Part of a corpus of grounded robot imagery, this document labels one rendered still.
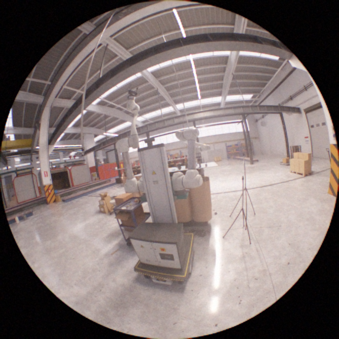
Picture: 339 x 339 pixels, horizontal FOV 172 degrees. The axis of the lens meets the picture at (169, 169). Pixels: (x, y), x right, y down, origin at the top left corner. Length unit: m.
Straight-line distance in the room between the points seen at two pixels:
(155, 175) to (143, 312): 1.77
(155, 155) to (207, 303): 1.91
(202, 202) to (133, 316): 2.21
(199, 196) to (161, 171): 1.14
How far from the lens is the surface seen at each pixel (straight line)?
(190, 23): 9.59
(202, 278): 1.80
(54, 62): 11.12
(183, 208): 2.37
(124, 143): 1.50
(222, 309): 1.64
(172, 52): 3.99
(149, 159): 1.34
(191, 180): 1.27
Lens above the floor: 1.59
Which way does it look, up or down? 5 degrees down
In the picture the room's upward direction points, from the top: 9 degrees counter-clockwise
